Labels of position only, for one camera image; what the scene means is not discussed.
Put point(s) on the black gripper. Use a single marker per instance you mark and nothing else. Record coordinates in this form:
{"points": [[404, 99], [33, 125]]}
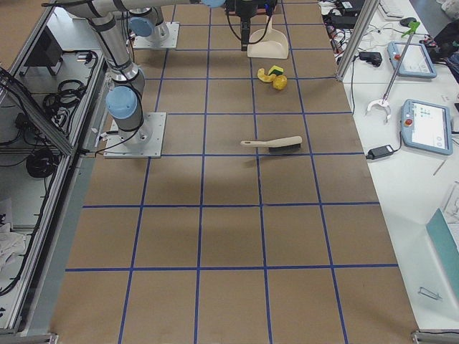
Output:
{"points": [[244, 12]]}

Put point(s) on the beige plastic dustpan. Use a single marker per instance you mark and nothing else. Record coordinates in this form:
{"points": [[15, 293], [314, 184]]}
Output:
{"points": [[274, 45]]}

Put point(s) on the yellow green sponge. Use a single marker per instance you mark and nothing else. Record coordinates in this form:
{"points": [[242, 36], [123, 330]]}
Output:
{"points": [[276, 70]]}

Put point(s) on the toy croissant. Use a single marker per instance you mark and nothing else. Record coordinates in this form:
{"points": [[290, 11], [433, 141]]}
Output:
{"points": [[262, 76]]}

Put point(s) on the beige hand brush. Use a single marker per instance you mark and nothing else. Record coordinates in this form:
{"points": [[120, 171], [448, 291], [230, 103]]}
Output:
{"points": [[275, 146]]}

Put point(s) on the yellow toy potato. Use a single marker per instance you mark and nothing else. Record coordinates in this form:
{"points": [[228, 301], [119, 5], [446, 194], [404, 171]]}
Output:
{"points": [[280, 82]]}

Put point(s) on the black power brick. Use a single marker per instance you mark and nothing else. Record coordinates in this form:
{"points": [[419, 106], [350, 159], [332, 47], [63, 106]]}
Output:
{"points": [[373, 58]]}

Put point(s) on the far blue teach pendant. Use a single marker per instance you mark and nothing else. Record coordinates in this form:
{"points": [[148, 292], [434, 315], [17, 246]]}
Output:
{"points": [[416, 62]]}

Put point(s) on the blue teach pendant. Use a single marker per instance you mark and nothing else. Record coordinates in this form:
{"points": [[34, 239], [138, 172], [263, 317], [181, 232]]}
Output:
{"points": [[416, 62], [427, 127]]}

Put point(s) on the black power adapter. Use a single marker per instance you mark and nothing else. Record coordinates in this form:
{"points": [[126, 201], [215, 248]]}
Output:
{"points": [[380, 152]]}

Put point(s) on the near blue teach pendant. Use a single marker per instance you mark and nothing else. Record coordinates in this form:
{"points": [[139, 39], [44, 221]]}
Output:
{"points": [[427, 127]]}

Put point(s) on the teal folder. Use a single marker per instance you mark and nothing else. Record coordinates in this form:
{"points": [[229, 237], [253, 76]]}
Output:
{"points": [[446, 247]]}

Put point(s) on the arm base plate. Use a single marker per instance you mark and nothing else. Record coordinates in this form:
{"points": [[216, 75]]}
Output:
{"points": [[164, 36], [147, 142]]}

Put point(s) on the aluminium frame post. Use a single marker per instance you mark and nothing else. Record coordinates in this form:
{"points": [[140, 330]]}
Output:
{"points": [[362, 23]]}

